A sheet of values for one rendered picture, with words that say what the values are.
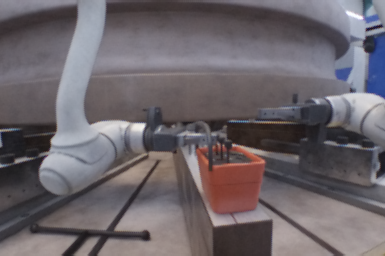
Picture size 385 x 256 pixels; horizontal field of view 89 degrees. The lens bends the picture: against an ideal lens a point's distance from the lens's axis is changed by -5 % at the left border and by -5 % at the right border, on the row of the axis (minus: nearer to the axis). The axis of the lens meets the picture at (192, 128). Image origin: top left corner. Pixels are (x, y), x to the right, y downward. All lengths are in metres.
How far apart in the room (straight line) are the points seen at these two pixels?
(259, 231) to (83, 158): 0.42
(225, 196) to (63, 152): 0.37
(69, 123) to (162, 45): 0.96
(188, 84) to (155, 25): 0.44
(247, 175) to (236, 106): 0.80
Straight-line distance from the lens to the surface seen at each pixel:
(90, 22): 0.58
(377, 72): 5.84
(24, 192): 1.43
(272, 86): 1.40
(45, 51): 1.71
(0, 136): 1.47
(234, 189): 0.50
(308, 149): 1.63
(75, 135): 0.50
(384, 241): 1.35
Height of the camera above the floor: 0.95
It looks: 7 degrees down
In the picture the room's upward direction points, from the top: 2 degrees counter-clockwise
